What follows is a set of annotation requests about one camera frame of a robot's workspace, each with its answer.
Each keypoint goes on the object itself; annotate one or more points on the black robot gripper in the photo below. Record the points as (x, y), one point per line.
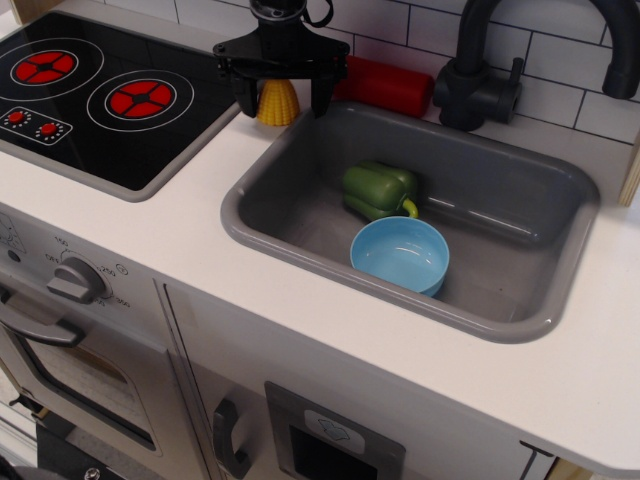
(288, 50)

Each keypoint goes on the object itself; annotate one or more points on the yellow toy corn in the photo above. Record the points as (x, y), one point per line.
(278, 103)

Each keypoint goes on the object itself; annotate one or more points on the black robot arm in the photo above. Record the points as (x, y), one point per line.
(285, 11)

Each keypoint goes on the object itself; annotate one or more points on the light blue bowl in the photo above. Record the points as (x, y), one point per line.
(404, 251)

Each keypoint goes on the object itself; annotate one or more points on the grey sink basin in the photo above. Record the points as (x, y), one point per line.
(515, 221)

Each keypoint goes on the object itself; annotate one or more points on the red ketchup bottle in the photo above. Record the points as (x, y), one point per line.
(386, 86)

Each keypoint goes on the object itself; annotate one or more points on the green toy bell pepper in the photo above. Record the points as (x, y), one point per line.
(377, 190)

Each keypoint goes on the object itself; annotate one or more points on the black faucet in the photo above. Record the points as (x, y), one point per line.
(468, 93)

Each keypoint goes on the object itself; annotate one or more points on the black toy stovetop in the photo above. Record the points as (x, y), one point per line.
(115, 110)

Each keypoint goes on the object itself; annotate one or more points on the grey oven knob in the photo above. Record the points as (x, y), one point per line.
(76, 280)

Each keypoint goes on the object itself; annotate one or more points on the toy oven door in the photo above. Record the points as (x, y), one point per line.
(115, 385)

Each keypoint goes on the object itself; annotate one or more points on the grey dispenser panel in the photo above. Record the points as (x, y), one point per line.
(313, 442)

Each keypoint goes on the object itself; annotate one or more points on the grey oven door handle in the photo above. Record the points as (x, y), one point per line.
(60, 333)

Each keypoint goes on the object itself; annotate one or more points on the grey cabinet door handle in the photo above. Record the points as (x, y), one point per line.
(235, 463)

